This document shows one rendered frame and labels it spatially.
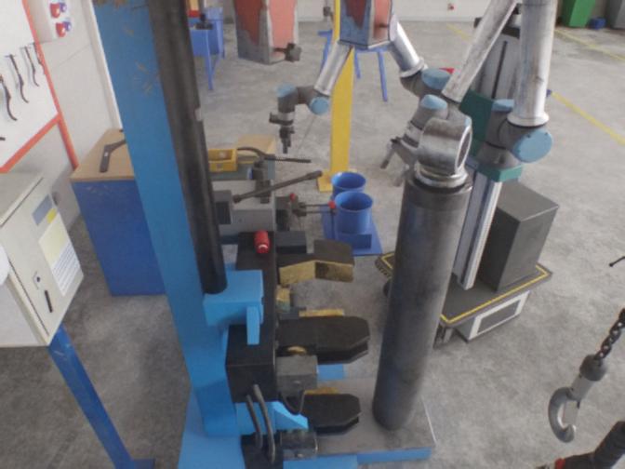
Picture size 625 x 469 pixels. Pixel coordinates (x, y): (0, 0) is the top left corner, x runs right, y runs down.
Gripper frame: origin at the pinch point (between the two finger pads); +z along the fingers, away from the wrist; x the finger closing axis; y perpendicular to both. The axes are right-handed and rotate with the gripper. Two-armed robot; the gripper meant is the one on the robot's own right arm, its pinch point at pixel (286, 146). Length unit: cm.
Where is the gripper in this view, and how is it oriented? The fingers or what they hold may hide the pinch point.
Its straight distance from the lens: 244.3
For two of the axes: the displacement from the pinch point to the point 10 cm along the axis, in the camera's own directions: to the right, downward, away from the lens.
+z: -0.2, 7.6, 6.5
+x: 1.9, -6.4, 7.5
